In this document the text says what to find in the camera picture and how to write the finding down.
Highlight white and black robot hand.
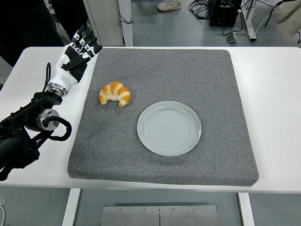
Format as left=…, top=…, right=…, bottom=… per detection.
left=47, top=25, right=103, bottom=92

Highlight golden croissant bread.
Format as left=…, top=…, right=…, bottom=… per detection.
left=98, top=81, right=131, bottom=108

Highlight pale grey round plate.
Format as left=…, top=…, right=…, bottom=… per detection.
left=137, top=100, right=202, bottom=156

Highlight person's legs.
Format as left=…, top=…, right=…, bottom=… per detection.
left=0, top=0, right=89, bottom=68

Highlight white cabinet panel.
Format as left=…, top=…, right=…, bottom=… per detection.
left=82, top=0, right=125, bottom=47

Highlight grey speckled foam mat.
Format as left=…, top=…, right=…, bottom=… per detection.
left=67, top=48, right=260, bottom=188

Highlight person's white shoe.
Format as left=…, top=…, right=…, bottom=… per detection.
left=157, top=0, right=182, bottom=11

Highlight white table leg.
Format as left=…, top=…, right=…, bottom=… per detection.
left=61, top=188, right=81, bottom=226
left=237, top=192, right=256, bottom=226

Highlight black computer case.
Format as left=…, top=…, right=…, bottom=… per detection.
left=209, top=0, right=243, bottom=27

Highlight grey foot pedal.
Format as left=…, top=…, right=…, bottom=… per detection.
left=225, top=33, right=240, bottom=45

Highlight white desk leg with foot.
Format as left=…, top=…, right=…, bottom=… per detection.
left=242, top=0, right=257, bottom=42

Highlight beige cloth bag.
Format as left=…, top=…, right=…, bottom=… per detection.
left=263, top=0, right=301, bottom=44

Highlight white upright post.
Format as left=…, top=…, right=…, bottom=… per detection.
left=117, top=0, right=134, bottom=47

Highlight thin black cable loop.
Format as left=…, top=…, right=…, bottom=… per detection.
left=118, top=11, right=134, bottom=26

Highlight thin white cable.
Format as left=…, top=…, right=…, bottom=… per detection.
left=0, top=199, right=7, bottom=226

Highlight bundle of black cables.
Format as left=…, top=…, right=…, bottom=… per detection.
left=190, top=0, right=211, bottom=21

